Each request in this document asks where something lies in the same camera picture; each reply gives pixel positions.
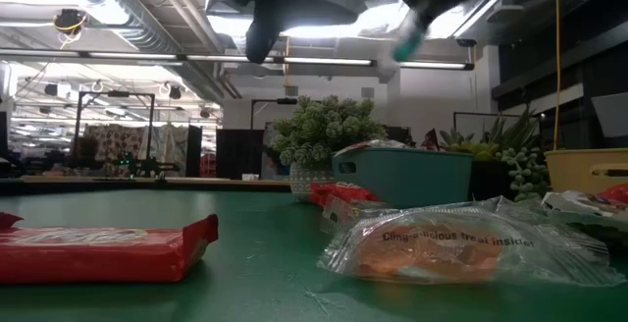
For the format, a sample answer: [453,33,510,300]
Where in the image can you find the clear blue ring pop packet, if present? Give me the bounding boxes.
[391,10,427,64]

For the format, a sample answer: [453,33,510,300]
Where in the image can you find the white PayDay candy bar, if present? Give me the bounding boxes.
[333,138,411,159]
[541,189,619,218]

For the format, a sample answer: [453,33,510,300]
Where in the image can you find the yellow plastic basket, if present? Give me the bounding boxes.
[544,147,628,195]

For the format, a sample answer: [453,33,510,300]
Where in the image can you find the red KitKat bar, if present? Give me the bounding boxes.
[308,182,382,209]
[599,183,628,206]
[0,212,221,285]

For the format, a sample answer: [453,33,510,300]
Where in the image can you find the long ceiling light bar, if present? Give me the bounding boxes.
[0,49,476,72]

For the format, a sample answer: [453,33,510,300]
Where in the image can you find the pale green bushy succulent plant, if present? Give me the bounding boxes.
[268,94,389,203]

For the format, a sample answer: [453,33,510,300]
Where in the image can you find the black partition panel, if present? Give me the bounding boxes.
[215,128,266,181]

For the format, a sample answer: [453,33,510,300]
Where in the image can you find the narrow black panel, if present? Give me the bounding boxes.
[184,124,203,179]

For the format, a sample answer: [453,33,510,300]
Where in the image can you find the red cabinet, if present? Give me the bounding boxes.
[199,152,218,179]

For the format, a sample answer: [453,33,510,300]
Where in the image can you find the mixed succulents in dark pot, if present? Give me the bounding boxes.
[439,108,553,203]

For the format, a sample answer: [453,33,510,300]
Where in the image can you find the patterned curtain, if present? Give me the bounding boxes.
[80,123,190,179]

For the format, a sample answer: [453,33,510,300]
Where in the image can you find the teal plastic basket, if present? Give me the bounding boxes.
[332,145,475,209]

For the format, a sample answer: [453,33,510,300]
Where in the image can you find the long wooden workbench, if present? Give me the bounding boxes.
[19,174,291,188]

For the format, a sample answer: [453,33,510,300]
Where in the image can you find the small black gantry frame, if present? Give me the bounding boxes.
[249,97,299,132]

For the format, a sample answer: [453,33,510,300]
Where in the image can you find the silver spiral ventilation duct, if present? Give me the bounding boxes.
[28,0,227,102]

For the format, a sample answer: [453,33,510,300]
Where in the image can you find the yellow hanging cord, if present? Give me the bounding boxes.
[552,0,562,150]

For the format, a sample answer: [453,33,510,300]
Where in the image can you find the black yellow cable reel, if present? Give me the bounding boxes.
[52,8,88,36]

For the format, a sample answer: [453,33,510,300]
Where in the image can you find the clear green ring pop packet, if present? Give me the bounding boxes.
[319,194,393,238]

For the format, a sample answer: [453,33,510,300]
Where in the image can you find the clear orange ring pop packet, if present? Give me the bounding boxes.
[317,198,627,288]

